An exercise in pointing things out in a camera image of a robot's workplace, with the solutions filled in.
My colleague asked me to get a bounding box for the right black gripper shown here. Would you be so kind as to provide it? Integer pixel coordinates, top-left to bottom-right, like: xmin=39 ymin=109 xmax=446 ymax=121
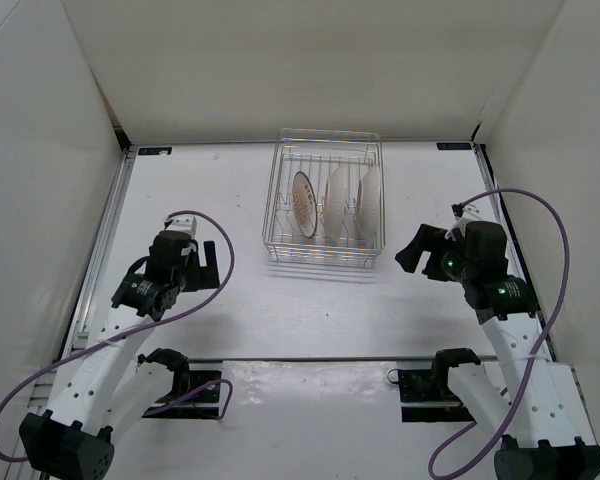
xmin=395 ymin=224 xmax=476 ymax=285

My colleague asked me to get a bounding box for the floral patterned plate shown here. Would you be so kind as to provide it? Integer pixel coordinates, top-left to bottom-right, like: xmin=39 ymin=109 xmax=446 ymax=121
xmin=355 ymin=166 xmax=382 ymax=244
xmin=323 ymin=165 xmax=350 ymax=244

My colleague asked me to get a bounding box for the wire dish rack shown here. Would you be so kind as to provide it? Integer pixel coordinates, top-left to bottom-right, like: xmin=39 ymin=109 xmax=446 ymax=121
xmin=262 ymin=128 xmax=385 ymax=269

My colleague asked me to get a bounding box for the brown patterned small plate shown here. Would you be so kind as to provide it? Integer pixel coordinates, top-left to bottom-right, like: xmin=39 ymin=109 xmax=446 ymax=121
xmin=292 ymin=171 xmax=319 ymax=239

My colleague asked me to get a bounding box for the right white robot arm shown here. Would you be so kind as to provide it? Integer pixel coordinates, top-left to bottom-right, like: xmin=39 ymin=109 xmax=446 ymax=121
xmin=395 ymin=220 xmax=600 ymax=479

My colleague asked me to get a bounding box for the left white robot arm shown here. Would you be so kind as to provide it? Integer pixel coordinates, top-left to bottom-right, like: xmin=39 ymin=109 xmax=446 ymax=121
xmin=19 ymin=229 xmax=220 ymax=479

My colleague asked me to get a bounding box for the right blue corner label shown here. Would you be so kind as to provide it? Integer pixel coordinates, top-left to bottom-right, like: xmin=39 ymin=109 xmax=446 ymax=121
xmin=436 ymin=142 xmax=472 ymax=151

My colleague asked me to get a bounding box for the blue corner label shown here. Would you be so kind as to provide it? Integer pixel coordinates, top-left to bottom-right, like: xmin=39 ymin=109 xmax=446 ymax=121
xmin=137 ymin=147 xmax=172 ymax=156
xmin=436 ymin=142 xmax=472 ymax=151

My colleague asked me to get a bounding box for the left blue corner label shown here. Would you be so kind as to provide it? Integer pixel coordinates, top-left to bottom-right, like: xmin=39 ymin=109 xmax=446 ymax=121
xmin=137 ymin=147 xmax=172 ymax=156

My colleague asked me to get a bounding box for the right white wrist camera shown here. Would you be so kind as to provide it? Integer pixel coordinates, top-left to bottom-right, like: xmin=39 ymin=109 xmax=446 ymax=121
xmin=445 ymin=204 xmax=482 ymax=240

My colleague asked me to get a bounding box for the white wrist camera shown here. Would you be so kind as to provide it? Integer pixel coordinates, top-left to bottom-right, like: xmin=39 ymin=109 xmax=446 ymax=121
xmin=445 ymin=204 xmax=482 ymax=240
xmin=164 ymin=214 xmax=197 ymax=239

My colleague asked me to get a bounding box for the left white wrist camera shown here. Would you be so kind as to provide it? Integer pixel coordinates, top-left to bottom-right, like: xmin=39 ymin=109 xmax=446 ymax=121
xmin=164 ymin=214 xmax=197 ymax=239

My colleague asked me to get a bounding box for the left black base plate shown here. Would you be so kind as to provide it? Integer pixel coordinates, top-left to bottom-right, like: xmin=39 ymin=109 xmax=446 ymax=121
xmin=143 ymin=370 xmax=222 ymax=420

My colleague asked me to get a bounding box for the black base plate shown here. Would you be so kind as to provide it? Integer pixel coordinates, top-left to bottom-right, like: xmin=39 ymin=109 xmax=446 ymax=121
xmin=398 ymin=370 xmax=473 ymax=423
xmin=143 ymin=370 xmax=222 ymax=420

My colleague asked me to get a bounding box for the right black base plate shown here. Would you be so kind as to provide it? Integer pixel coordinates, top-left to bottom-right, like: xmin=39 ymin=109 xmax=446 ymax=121
xmin=398 ymin=370 xmax=473 ymax=423

